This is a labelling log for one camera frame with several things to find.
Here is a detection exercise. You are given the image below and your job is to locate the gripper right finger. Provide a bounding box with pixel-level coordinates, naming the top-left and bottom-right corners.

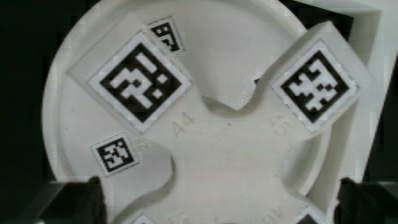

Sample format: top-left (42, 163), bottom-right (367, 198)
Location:
top-left (333, 178), bottom-right (398, 224)

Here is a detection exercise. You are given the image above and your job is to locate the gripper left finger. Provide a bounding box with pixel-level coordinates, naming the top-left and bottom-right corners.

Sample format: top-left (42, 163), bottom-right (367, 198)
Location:
top-left (17, 177), bottom-right (106, 224)

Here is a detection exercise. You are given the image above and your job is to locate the white cross-shaped table base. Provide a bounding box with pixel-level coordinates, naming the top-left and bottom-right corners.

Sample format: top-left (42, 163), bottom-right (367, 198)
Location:
top-left (63, 23), bottom-right (369, 224)

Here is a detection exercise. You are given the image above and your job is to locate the white round table top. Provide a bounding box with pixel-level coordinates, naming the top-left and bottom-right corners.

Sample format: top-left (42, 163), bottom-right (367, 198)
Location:
top-left (42, 0), bottom-right (369, 224)

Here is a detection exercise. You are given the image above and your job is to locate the white cylindrical table leg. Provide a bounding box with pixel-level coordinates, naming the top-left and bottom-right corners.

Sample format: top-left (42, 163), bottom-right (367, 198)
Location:
top-left (198, 74), bottom-right (261, 111)

